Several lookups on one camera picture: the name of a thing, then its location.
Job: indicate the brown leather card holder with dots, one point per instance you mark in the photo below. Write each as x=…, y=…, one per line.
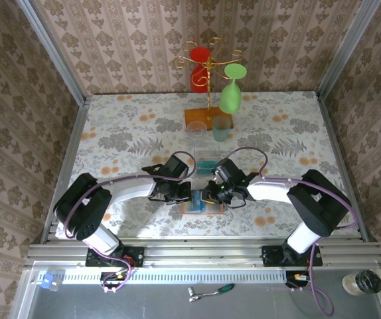
x=217, y=209

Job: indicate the blue credit card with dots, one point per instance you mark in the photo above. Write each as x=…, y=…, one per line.
x=198, y=204

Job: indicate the teal credit card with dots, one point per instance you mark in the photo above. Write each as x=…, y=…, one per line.
x=205, y=167

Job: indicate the clear plastic box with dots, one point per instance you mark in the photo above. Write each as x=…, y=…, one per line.
x=207, y=153

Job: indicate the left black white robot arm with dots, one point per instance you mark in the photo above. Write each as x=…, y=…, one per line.
x=127, y=192

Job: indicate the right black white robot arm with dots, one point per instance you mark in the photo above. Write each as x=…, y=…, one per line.
x=270, y=191

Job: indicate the teal frosted cup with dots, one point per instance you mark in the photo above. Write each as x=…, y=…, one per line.
x=220, y=131

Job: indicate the clear glass cup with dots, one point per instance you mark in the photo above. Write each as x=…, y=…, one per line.
x=196, y=129

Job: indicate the small silver socket bit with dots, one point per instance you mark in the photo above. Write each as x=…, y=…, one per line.
x=192, y=290

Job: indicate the green wine glass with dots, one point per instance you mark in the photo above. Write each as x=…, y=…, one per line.
x=230, y=98

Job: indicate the black yellow power connector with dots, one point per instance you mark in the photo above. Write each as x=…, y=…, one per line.
x=114, y=277
x=296, y=277

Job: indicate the grey metal shelf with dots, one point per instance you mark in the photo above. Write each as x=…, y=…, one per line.
x=177, y=309

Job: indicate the red wine glass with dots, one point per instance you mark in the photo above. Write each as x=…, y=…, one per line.
x=199, y=54

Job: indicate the blue plug connector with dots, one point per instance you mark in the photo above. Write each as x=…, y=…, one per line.
x=47, y=281

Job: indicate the glass jar with black lid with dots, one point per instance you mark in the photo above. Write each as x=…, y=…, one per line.
x=364, y=282

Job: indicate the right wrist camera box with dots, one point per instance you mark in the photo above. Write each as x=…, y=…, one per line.
x=227, y=169

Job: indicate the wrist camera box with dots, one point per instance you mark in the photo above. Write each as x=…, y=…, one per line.
x=227, y=169
x=175, y=166

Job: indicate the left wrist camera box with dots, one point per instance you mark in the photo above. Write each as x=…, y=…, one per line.
x=175, y=166

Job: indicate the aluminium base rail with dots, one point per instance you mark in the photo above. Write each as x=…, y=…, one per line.
x=203, y=252

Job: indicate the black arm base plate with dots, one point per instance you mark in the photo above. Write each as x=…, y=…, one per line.
x=271, y=256
x=134, y=256

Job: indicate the aluminium table side rail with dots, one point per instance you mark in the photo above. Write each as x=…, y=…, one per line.
x=65, y=166
x=331, y=133

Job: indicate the aluminium corner post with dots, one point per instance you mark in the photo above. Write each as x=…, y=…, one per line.
x=347, y=50
x=52, y=50

